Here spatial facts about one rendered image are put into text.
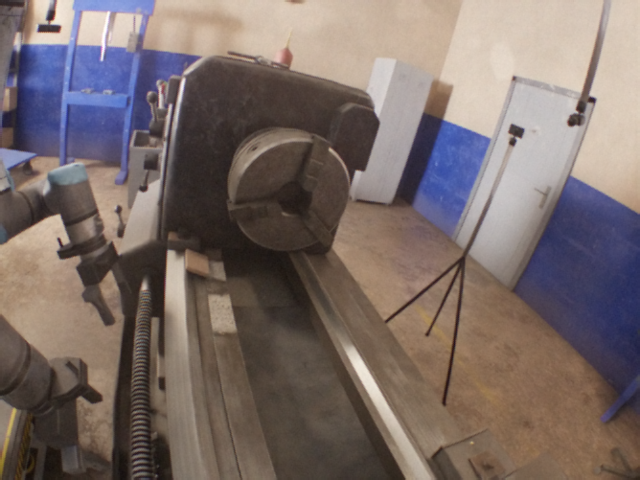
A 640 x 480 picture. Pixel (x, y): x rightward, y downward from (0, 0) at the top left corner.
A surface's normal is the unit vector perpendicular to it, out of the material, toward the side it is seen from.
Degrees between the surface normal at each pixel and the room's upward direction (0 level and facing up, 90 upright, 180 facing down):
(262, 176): 90
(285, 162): 90
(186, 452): 36
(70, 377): 24
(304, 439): 2
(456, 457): 0
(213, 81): 90
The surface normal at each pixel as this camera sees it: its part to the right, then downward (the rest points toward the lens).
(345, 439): 0.25, -0.83
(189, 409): -0.32, -0.74
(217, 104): 0.33, 0.49
